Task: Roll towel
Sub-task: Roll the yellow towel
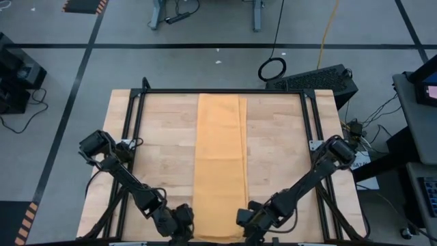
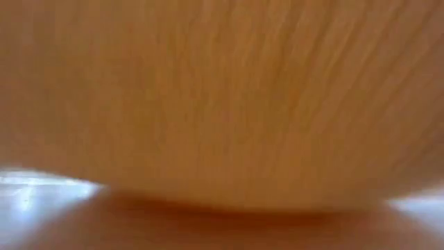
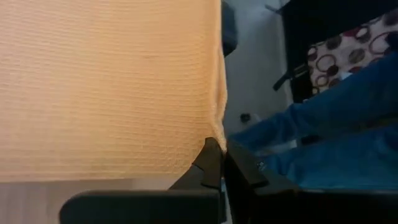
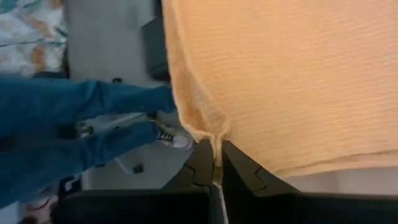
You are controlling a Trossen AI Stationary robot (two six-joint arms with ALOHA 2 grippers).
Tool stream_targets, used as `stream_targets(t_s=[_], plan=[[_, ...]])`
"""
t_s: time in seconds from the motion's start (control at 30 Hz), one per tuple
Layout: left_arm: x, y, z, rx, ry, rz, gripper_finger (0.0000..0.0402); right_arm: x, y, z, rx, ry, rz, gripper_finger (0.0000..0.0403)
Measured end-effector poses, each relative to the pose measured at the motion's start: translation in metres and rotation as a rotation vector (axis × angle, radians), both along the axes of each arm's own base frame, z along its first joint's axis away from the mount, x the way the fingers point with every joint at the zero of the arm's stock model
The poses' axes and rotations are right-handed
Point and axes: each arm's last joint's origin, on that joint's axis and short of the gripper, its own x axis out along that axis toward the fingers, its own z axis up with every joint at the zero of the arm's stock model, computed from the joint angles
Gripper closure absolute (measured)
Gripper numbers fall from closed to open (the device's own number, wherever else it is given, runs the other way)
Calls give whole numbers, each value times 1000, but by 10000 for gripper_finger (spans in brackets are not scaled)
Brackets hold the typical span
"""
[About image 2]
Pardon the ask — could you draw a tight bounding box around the yellow waffle-weave towel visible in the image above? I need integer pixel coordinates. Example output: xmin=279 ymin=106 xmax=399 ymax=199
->
xmin=0 ymin=0 xmax=444 ymax=213

